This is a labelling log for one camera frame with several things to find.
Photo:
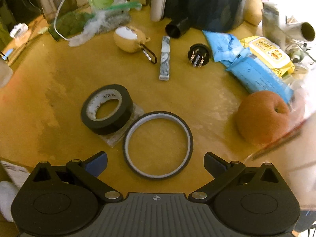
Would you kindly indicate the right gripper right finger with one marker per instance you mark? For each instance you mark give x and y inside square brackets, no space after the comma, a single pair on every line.
[224,174]

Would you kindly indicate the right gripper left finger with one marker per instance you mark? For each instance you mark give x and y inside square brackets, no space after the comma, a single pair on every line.
[85,174]

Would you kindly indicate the black electrical tape roll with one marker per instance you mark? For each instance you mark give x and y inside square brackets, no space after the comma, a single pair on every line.
[107,110]

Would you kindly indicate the marbled pocket knife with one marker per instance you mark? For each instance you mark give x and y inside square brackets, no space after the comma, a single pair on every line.
[165,59]

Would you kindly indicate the black round plug adapter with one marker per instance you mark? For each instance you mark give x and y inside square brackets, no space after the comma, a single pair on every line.
[199,55]

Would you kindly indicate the shiba dog earbud case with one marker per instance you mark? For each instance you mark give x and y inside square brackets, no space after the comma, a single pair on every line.
[130,39]

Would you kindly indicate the brown round pear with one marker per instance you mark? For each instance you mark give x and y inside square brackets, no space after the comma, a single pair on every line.
[262,118]

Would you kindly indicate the clear shaker bottle grey lid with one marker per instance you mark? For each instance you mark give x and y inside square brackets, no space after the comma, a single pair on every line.
[294,154]

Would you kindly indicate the blue wet wipes pack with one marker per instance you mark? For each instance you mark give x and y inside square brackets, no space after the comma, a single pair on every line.
[225,47]

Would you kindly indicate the yellow wet wipes pack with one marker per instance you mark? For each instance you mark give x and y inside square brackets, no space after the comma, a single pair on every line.
[270,54]

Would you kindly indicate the black short tube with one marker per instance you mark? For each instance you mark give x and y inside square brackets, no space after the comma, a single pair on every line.
[176,28]

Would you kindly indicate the clear crumpled plastic bag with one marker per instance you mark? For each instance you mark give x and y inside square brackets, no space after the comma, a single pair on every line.
[106,20]

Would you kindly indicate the silver metal cylinder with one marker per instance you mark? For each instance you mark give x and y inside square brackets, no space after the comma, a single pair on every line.
[300,31]

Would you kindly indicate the black air fryer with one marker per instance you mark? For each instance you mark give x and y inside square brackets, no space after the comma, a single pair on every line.
[209,15]

